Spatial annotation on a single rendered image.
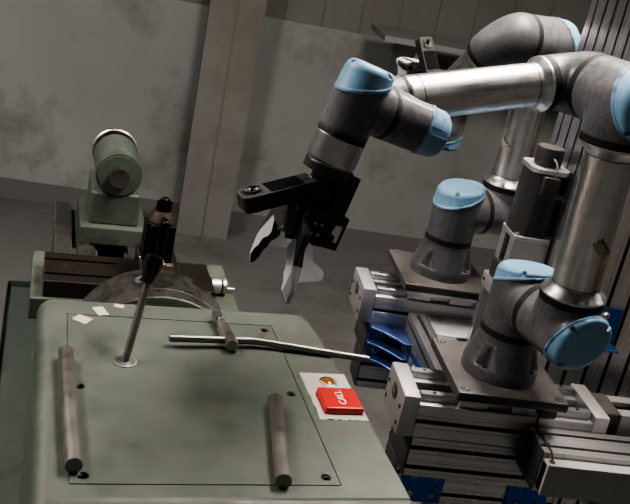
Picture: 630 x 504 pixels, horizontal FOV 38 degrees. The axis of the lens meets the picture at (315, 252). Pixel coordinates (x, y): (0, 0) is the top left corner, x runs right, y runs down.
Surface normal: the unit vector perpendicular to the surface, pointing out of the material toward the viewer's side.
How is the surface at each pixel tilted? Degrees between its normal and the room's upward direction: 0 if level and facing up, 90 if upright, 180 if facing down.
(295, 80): 90
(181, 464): 0
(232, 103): 90
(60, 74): 90
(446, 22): 90
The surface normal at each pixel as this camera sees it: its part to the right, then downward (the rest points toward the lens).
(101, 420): 0.19, -0.92
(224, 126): 0.11, 0.38
